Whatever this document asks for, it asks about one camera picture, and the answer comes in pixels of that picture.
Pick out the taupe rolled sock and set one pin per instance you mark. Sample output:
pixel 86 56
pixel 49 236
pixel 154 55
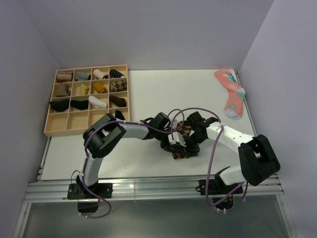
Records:
pixel 63 90

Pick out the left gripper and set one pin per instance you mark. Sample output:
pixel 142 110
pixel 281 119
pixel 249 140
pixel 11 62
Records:
pixel 169 148

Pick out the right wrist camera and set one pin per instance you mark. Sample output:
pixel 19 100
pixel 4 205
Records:
pixel 176 138

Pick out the black white striped sock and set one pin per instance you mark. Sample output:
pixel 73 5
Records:
pixel 116 74

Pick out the aluminium rail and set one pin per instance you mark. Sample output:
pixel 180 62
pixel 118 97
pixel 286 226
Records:
pixel 123 189

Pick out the pink patterned sock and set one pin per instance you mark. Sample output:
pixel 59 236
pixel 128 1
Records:
pixel 236 94

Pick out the pale yellow rolled sock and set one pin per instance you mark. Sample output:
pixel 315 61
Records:
pixel 84 89

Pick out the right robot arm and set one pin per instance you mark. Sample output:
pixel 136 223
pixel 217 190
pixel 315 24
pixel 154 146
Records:
pixel 258 160

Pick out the brown checkered rolled sock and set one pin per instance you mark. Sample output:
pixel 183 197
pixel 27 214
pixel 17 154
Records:
pixel 118 86

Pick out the mustard rolled sock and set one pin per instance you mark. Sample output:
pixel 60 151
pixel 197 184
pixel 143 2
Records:
pixel 99 88

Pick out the white rolled sock top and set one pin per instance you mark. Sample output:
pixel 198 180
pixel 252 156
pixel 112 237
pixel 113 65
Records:
pixel 98 74

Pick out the wooden compartment tray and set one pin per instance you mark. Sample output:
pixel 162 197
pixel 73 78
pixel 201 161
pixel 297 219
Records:
pixel 81 96

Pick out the brown argyle sock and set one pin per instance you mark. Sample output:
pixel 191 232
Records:
pixel 183 130

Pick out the black rolled sock bottom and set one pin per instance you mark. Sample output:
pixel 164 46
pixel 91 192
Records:
pixel 119 115

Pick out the white rolled sock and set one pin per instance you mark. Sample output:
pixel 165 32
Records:
pixel 97 103
pixel 98 74

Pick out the beige purple-trim rolled sock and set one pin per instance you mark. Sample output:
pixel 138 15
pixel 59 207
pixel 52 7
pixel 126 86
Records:
pixel 64 76

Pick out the white rolled sock lower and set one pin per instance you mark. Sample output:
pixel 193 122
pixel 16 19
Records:
pixel 97 103

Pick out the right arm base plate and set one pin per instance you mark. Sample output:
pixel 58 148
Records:
pixel 217 187

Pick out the grey rolled sock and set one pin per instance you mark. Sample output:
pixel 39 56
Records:
pixel 82 76

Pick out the dark brown rolled sock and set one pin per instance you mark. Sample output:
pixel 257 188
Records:
pixel 119 102

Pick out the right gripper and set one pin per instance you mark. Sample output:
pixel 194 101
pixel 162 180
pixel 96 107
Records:
pixel 190 151

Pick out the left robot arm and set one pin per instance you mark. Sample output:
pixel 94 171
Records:
pixel 102 137

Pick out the black sock far left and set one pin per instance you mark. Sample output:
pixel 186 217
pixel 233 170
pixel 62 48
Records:
pixel 60 106

